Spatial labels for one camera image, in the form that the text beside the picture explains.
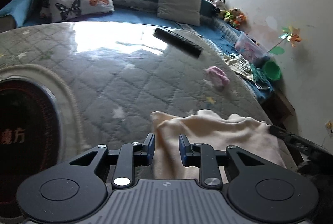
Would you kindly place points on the cardboard box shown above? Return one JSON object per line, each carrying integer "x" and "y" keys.
{"x": 279, "y": 106}

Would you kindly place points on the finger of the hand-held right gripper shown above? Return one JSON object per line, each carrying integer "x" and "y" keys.
{"x": 291, "y": 139}

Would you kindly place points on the black remote control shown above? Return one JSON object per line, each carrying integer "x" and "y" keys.
{"x": 179, "y": 42}

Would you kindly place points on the colourful pinwheel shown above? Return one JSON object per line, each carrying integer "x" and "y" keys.
{"x": 290, "y": 36}

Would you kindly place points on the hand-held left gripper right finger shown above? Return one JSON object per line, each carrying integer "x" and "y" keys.
{"x": 183, "y": 149}

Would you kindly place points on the yellow green plush toy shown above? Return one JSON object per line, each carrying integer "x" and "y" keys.
{"x": 230, "y": 14}

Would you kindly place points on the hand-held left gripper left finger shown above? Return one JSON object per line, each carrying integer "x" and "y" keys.
{"x": 150, "y": 148}

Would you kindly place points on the clear plastic storage box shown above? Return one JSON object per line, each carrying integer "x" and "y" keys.
{"x": 249, "y": 48}

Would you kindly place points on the black and white plush toy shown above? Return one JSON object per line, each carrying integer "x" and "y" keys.
{"x": 220, "y": 2}

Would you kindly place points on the pink hair clip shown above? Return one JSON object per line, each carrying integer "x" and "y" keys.
{"x": 218, "y": 78}

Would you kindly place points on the orange plush toy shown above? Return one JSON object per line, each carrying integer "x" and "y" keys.
{"x": 239, "y": 20}

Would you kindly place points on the wall socket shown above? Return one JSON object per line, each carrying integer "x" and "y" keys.
{"x": 330, "y": 128}

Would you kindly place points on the round black cooktop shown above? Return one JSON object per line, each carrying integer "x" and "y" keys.
{"x": 23, "y": 135}

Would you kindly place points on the grey pillow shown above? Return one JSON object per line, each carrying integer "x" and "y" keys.
{"x": 179, "y": 4}

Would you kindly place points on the cream knit garment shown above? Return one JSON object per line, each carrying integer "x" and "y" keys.
{"x": 221, "y": 132}

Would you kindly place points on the green plastic bucket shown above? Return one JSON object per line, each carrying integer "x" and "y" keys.
{"x": 272, "y": 70}

